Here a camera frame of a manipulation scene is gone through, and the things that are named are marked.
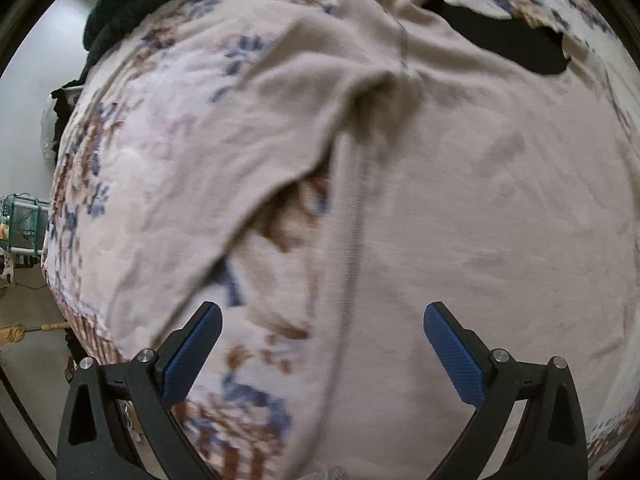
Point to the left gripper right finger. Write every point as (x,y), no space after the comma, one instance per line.
(550,442)

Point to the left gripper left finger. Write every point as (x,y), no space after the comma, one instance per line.
(94,441)

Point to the beige knit garment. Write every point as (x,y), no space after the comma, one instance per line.
(425,219)

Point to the floral fleece bed blanket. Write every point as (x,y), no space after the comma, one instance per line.
(165,159)

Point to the teal metal rack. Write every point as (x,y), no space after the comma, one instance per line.
(24,221)

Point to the black folded garment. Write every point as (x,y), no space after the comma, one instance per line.
(537,48)

